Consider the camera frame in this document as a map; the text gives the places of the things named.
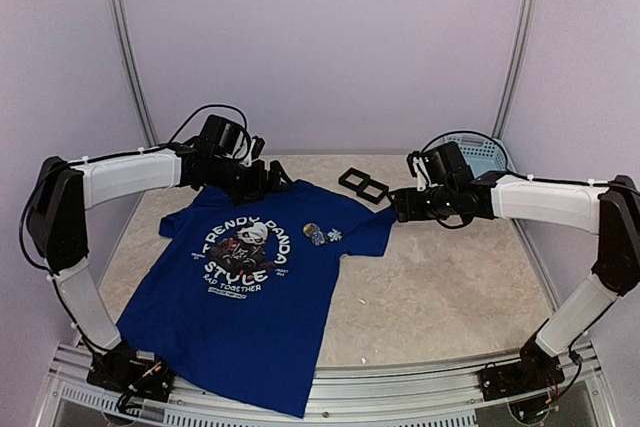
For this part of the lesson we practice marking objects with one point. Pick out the aluminium corner post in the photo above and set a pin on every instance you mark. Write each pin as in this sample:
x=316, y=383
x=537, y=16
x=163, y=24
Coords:
x=118, y=13
x=515, y=65

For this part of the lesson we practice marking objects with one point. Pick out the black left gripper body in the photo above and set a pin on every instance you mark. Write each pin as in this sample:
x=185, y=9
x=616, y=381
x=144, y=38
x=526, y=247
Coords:
x=238, y=184

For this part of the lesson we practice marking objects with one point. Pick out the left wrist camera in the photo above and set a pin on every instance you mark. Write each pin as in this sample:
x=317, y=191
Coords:
x=248, y=151

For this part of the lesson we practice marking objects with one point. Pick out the aluminium front rail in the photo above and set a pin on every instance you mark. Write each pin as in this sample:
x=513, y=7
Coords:
x=441, y=393

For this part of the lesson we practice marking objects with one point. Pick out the black square frame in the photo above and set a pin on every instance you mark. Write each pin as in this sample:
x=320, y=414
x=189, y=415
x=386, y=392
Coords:
x=354, y=180
x=372, y=191

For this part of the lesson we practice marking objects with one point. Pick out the sunset painting round brooch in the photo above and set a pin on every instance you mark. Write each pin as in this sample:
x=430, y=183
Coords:
x=310, y=229

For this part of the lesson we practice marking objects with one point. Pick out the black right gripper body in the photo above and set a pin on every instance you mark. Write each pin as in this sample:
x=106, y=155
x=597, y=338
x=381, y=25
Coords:
x=440, y=205

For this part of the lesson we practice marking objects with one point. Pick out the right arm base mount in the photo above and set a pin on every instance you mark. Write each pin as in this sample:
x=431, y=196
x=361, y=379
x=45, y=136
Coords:
x=534, y=370

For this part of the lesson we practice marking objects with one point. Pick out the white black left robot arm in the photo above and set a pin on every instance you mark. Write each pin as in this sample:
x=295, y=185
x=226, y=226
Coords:
x=54, y=217

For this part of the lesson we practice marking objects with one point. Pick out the aluminium corner post left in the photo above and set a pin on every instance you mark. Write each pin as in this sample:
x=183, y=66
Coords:
x=118, y=13

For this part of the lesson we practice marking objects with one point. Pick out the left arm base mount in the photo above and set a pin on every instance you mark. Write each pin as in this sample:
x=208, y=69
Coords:
x=125, y=370

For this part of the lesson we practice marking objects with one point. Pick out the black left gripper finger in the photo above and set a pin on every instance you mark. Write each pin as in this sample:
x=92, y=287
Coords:
x=276, y=187
x=277, y=171

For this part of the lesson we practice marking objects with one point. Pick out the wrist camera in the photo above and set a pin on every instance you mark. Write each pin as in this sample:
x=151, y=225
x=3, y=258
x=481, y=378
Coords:
x=418, y=164
x=248, y=151

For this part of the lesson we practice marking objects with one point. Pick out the light blue plastic basket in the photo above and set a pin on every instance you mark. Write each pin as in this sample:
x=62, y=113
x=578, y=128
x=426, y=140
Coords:
x=480, y=151

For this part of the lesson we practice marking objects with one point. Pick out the blue printed t-shirt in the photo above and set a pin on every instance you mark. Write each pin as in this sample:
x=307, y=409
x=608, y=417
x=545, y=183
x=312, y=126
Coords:
x=238, y=301

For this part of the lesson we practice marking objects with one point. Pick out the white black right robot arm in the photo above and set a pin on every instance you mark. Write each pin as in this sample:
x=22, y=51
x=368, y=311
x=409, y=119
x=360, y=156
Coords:
x=608, y=210

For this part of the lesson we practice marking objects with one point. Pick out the aluminium corner post right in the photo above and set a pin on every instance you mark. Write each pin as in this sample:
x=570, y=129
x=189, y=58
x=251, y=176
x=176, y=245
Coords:
x=515, y=65

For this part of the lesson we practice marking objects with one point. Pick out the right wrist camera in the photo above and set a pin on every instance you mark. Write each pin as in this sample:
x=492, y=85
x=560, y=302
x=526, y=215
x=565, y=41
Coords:
x=418, y=164

